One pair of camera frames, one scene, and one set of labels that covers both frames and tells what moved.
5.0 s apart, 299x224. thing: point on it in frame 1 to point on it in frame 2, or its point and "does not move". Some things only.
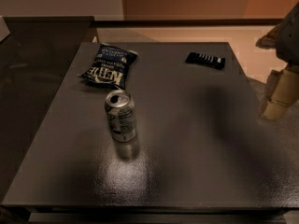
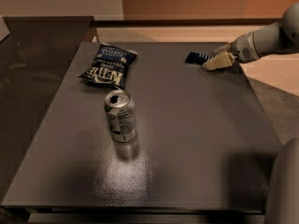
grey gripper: x=290 y=39 to x=242 y=49
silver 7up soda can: x=120 y=105 does not move
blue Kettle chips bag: x=110 y=65 does not move
